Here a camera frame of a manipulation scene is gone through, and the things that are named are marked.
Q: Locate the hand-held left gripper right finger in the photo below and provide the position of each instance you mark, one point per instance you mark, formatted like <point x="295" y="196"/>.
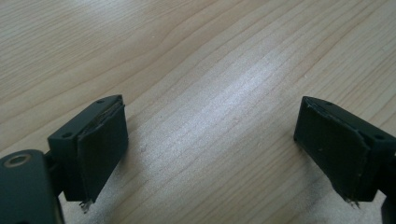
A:
<point x="336" y="149"/>

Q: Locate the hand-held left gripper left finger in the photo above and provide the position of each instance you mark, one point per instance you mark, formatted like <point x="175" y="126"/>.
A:
<point x="93" y="155"/>

